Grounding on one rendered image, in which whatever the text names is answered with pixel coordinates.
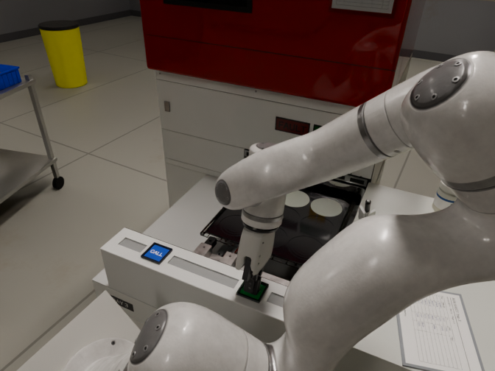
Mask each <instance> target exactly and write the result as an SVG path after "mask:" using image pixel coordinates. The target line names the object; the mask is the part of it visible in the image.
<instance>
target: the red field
mask: <svg viewBox="0 0 495 371"><path fill-rule="evenodd" d="M276 129H277V130H283V131H287V132H291V133H297V134H301V135H305V134H307V133H308V129H309V125H308V124H303V123H299V122H295V121H289V120H285V119H278V118H277V122H276Z"/></svg>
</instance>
